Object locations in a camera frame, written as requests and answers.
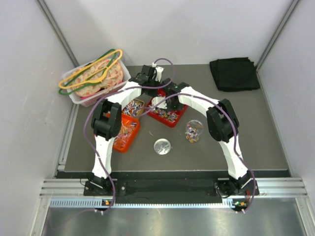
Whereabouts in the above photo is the aluminium frame rail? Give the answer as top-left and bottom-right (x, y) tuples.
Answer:
(40, 177), (308, 198)

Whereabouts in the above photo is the silver round jar lid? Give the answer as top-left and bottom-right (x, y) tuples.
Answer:
(154, 138), (171, 155)

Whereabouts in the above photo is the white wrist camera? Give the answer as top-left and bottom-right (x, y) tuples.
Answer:
(152, 62), (164, 82)
(151, 96), (167, 109)

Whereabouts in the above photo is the floral patterned cloth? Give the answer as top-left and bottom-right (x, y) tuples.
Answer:
(69, 59), (124, 97)

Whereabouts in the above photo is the red candy tray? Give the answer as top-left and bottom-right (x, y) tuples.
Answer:
(147, 96), (188, 128)

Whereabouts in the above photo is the clear glass jar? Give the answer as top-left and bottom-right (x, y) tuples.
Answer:
(185, 119), (204, 143)

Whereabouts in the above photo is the orange candy tray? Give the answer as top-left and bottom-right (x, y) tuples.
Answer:
(113, 114), (140, 153)

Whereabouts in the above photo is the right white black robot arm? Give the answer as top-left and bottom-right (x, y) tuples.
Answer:
(163, 83), (257, 195)

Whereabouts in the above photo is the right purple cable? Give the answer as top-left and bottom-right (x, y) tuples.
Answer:
(137, 92), (256, 213)

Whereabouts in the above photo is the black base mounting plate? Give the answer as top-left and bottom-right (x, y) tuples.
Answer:
(84, 179), (253, 202)

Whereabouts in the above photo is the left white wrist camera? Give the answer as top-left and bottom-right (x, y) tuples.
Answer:
(152, 62), (164, 82)

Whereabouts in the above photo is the green clothes hanger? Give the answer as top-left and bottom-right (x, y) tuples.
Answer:
(59, 49), (124, 97)

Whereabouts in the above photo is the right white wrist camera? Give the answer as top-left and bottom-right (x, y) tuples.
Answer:
(151, 96), (167, 109)

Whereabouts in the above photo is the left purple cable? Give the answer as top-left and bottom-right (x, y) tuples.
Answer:
(83, 58), (176, 213)

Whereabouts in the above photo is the yellow clothes hanger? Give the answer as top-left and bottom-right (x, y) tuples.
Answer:
(58, 49), (124, 89)

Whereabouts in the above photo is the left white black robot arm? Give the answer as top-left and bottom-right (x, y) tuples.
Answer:
(87, 63), (169, 195)

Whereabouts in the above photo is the gold tin candy box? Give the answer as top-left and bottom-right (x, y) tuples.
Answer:
(122, 98), (145, 119)

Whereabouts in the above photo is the pile of wrapped candies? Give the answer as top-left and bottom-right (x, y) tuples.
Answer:
(150, 108), (179, 123)

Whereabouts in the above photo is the white plastic basket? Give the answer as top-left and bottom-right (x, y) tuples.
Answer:
(62, 60), (131, 107)

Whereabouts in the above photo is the purple cable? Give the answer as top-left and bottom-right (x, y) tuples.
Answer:
(137, 92), (256, 213)
(83, 58), (176, 213)

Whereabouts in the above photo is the black folded cloth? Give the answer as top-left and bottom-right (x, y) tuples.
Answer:
(209, 58), (260, 92)

